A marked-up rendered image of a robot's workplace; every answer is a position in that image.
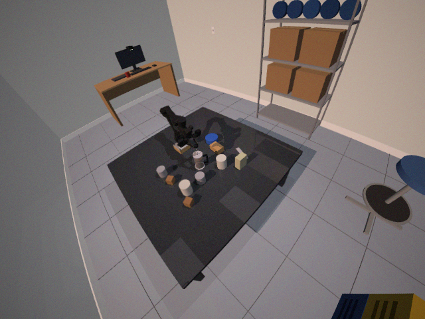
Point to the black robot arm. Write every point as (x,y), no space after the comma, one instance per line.
(177,122)

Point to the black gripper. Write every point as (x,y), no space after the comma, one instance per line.
(188,136)

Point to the glass french press coffee maker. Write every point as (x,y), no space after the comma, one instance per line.
(198,158)

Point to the beige cylinder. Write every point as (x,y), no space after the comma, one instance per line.
(221,161)
(186,187)

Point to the blue short cylinder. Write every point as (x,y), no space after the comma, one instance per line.
(210,138)

